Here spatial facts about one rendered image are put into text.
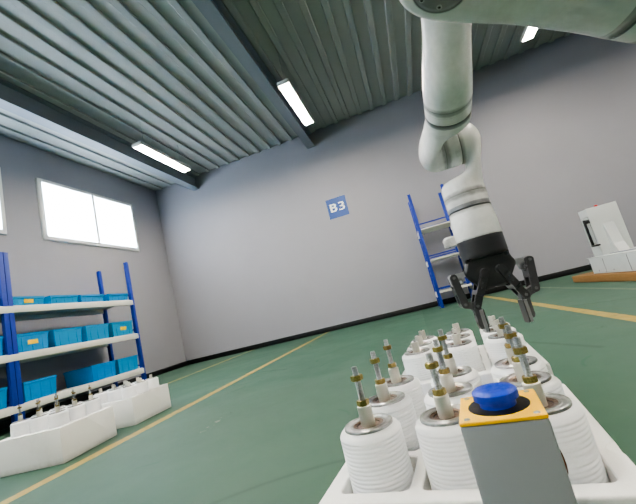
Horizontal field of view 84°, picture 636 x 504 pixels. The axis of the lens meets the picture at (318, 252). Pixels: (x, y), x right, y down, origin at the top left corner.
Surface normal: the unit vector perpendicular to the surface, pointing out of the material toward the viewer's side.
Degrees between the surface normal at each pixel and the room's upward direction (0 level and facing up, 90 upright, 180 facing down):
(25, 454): 90
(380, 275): 90
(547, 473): 90
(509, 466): 90
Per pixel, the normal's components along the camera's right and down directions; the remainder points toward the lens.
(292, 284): -0.26, -0.09
